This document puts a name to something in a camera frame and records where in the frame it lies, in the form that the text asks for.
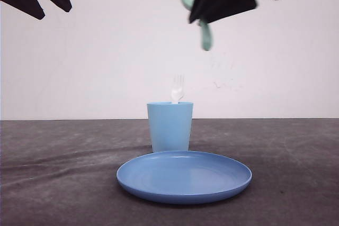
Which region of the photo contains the mint green plastic spoon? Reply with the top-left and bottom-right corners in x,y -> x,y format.
181,0 -> 213,51

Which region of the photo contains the white plastic fork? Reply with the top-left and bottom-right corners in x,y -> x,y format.
171,75 -> 184,104

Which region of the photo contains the light blue plastic cup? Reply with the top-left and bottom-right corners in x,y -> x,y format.
147,102 -> 193,152

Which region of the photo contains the dark grey tablecloth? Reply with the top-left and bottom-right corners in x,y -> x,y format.
0,119 -> 339,226

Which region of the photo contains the blue plastic plate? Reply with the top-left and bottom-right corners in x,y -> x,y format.
116,151 -> 252,205

